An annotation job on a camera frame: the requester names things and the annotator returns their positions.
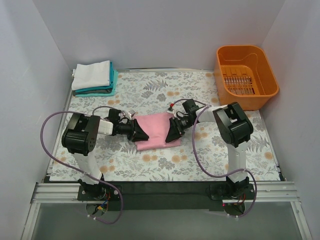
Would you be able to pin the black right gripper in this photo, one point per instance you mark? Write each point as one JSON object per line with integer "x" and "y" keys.
{"x": 176, "y": 125}

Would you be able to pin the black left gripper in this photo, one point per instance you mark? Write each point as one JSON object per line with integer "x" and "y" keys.
{"x": 133, "y": 129}

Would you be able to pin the pink t shirt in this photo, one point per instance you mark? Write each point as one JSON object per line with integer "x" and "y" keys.
{"x": 156, "y": 126}

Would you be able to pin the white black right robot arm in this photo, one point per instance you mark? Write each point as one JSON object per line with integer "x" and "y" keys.
{"x": 235, "y": 130}

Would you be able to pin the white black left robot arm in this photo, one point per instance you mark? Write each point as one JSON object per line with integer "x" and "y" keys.
{"x": 80, "y": 138}

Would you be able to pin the dark folded t shirt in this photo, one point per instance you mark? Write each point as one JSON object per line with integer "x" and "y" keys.
{"x": 98, "y": 91}

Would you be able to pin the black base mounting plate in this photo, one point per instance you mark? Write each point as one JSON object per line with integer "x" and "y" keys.
{"x": 168, "y": 195}

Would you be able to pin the orange plastic basket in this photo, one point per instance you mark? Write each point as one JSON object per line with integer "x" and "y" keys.
{"x": 243, "y": 74}

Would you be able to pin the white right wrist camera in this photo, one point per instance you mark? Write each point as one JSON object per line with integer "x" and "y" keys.
{"x": 176, "y": 114}

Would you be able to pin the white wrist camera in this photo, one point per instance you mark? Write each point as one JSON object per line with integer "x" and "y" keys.
{"x": 176, "y": 114}
{"x": 127, "y": 115}

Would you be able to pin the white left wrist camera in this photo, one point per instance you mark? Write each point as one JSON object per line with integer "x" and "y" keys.
{"x": 127, "y": 115}

